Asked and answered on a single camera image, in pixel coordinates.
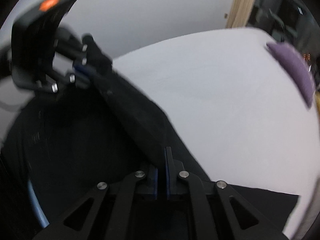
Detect left beige curtain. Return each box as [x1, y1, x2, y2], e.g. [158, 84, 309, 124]
[226, 0, 255, 29]

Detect black denim pants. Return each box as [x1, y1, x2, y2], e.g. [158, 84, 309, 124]
[1, 75, 297, 239]

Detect dark glass window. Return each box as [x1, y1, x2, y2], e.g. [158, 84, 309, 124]
[247, 0, 319, 89]

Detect white bed mattress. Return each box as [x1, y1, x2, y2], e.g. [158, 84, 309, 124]
[113, 28, 319, 239]

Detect purple cushion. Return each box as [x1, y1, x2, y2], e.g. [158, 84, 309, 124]
[266, 42, 316, 108]

